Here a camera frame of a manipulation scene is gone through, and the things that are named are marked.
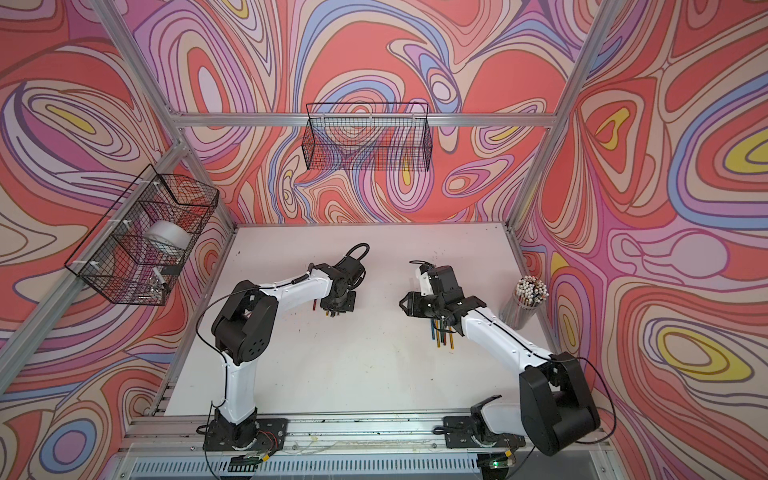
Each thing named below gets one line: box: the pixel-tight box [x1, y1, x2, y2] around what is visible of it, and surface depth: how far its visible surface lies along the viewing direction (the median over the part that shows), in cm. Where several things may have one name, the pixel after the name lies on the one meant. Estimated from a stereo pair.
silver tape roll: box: [144, 220, 192, 250], surface depth 76 cm
